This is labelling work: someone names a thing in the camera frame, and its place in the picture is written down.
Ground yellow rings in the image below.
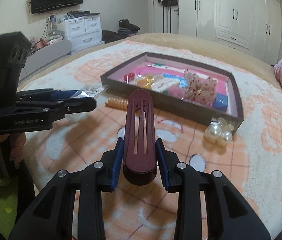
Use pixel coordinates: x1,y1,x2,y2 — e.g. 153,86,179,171
134,74,159,90

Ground large pearl hair clip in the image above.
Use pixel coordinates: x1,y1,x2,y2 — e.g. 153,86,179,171
203,117,234,147

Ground peach spiral hair clip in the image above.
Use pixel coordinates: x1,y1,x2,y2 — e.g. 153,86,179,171
105,96,129,111

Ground tan bed cover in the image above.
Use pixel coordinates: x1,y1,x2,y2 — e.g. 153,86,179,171
18,33,282,93

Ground white door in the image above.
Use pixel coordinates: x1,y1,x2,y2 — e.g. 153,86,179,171
148,0,179,34

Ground clutter on side desk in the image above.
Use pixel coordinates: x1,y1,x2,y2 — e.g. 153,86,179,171
0,10,102,66

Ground pearl earrings card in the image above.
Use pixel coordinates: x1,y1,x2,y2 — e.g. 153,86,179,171
72,85,109,99

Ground beige dotted mesh hair bow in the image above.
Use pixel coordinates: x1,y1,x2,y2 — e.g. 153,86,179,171
183,69,218,106

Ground pile of dark clothes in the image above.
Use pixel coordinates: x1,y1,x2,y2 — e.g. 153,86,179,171
102,20,140,44

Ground white wardrobe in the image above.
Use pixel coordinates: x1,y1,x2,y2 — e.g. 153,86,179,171
178,0,282,64

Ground white pink hair claw clip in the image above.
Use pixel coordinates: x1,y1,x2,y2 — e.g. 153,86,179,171
151,77,180,93

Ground maroon hair barrette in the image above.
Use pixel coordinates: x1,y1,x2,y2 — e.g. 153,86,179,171
123,89,157,186

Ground white drawer cabinet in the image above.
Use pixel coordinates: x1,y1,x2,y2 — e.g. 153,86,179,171
59,15,105,54

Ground dark cardboard box tray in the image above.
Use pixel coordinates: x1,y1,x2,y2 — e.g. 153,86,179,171
101,52,244,131

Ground small blue box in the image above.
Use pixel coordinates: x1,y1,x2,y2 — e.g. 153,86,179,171
212,93,228,112

